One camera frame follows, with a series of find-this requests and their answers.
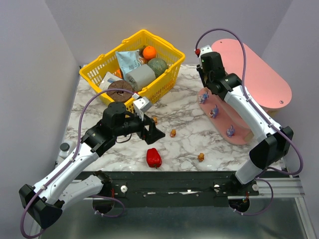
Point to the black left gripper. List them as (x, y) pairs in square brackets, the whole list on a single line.
[(145, 128)]

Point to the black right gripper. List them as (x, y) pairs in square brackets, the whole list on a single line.
[(202, 76)]

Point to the red bell pepper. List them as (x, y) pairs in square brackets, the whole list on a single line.
[(154, 159)]

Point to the purple bunny toy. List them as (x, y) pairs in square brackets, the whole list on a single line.
[(230, 131)]

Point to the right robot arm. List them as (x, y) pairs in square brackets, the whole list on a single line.
[(273, 140)]

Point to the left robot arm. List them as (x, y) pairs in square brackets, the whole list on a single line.
[(45, 200)]

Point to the pink three-tier shelf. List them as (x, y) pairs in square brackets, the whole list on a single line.
[(267, 88)]

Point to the orange bear toy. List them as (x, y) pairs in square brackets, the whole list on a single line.
[(200, 157), (155, 120), (173, 133)]

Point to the green melon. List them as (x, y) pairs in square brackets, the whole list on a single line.
[(159, 66)]

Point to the grey paper towel roll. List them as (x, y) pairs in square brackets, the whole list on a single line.
[(140, 77)]

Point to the orange fruit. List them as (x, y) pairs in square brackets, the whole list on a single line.
[(149, 53), (118, 73)]

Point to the yellow plastic shopping basket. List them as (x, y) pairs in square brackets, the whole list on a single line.
[(94, 72)]

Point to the light blue chips bag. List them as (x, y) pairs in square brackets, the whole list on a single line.
[(128, 60)]

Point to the white bottle black cap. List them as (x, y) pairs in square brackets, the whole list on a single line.
[(66, 148)]

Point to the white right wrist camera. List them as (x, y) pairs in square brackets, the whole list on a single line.
[(203, 50)]

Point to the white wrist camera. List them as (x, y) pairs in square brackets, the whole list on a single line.
[(141, 105), (203, 50)]

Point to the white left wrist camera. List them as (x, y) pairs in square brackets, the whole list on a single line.
[(141, 105)]

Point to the black mounting rail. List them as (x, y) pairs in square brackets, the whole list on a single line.
[(177, 189)]

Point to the white package blue handle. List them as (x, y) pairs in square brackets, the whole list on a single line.
[(108, 79)]

